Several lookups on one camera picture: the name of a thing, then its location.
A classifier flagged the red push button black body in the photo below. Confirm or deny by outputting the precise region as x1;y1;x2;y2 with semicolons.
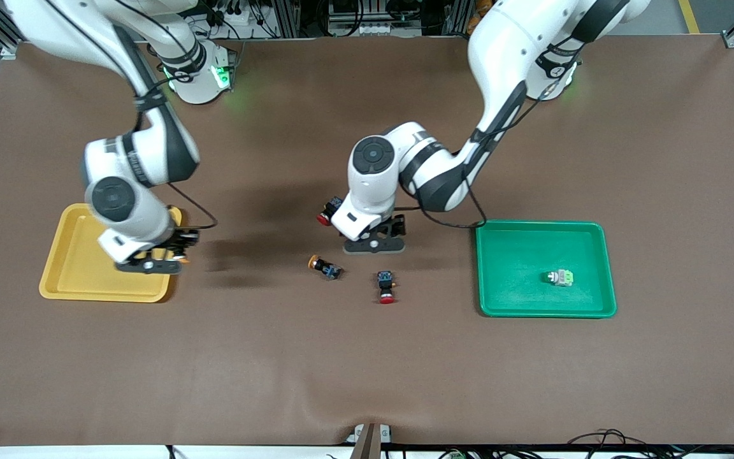
377;270;398;305
317;197;344;226

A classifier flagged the yellow plastic tray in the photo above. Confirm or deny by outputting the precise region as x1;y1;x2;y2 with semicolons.
39;203;182;303

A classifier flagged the green plastic tray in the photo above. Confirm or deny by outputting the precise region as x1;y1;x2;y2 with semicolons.
475;220;617;318

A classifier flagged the brown table mat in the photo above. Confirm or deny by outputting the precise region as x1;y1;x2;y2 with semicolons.
0;35;734;447

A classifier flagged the grey electronics box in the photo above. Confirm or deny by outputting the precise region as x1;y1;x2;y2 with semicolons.
327;0;407;36

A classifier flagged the orange mesh bag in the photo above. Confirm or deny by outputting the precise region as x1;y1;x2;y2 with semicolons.
467;0;492;36

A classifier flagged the white power strip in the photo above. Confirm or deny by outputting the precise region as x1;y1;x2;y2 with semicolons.
211;3;259;29

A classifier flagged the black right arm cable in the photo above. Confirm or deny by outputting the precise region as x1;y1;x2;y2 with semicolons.
106;0;219;231

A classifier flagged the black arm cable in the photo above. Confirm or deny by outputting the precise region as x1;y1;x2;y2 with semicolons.
415;38;591;230
106;0;219;231

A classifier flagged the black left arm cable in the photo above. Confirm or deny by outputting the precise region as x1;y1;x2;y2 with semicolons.
415;38;591;230

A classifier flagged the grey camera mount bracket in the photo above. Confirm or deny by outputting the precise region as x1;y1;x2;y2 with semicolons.
345;423;393;459

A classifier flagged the black cable bundle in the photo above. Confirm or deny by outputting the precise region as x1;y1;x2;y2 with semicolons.
565;429;734;459

